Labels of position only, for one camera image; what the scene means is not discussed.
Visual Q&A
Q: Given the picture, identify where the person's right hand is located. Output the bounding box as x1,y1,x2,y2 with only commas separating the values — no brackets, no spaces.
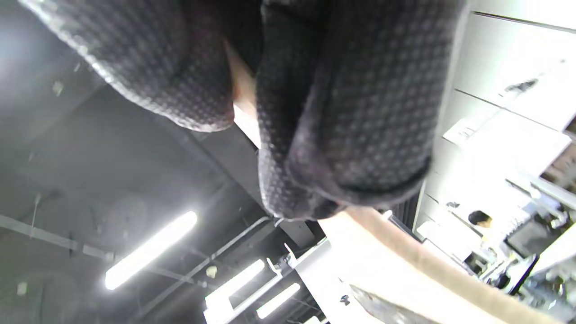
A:
18,0,471,221

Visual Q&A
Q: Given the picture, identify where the wooden brush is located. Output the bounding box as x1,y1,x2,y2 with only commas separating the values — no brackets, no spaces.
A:
223,40,565,324

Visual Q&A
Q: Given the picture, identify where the row of ceiling strip lights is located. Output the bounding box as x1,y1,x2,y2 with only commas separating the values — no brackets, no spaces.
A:
104,211,324,324

